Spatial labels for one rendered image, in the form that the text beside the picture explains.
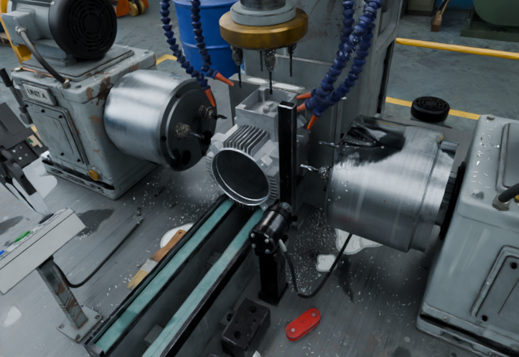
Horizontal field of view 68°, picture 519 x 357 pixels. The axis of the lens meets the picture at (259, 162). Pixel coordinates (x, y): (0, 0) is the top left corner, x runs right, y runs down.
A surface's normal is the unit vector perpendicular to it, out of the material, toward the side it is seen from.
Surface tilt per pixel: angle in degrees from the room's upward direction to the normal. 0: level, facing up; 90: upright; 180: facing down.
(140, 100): 36
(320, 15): 90
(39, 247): 57
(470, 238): 89
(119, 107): 51
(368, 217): 84
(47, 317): 0
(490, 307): 90
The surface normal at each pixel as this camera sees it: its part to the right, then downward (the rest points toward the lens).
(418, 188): -0.39, -0.15
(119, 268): -0.05, -0.79
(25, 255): 0.71, -0.21
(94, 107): 0.87, 0.26
